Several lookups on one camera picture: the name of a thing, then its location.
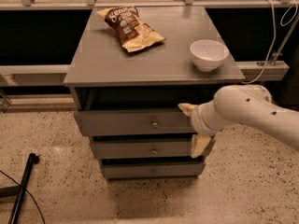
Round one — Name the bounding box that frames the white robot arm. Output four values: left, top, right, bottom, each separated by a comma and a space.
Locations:
178, 85, 299, 158

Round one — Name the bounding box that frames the brown chip bag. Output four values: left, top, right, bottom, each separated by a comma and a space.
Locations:
97, 7, 164, 52

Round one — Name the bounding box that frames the black floor cable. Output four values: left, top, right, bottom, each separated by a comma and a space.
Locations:
0, 170, 47, 224

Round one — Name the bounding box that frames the white cable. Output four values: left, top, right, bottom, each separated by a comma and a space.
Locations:
241, 0, 299, 86

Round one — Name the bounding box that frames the grey bottom drawer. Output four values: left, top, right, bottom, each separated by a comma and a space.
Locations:
101, 161, 205, 179

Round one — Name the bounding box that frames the grey drawer cabinet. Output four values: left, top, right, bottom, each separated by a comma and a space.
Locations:
64, 7, 244, 169

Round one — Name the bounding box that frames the black stand leg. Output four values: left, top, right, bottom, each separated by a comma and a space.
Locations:
0, 153, 39, 224

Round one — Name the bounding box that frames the white bowl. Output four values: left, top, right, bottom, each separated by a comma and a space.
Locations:
190, 40, 229, 72

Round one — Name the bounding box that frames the grey top drawer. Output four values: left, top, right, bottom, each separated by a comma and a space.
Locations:
74, 108, 194, 136

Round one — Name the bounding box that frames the metal railing frame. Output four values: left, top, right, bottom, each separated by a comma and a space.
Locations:
1, 0, 270, 101

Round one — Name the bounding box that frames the grey drawer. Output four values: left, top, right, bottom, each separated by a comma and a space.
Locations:
101, 161, 205, 179
74, 108, 194, 136
90, 137, 215, 159

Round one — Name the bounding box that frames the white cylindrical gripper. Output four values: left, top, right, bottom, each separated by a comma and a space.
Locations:
178, 102, 229, 158

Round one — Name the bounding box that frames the grey middle drawer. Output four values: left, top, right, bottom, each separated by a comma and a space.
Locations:
90, 137, 215, 159

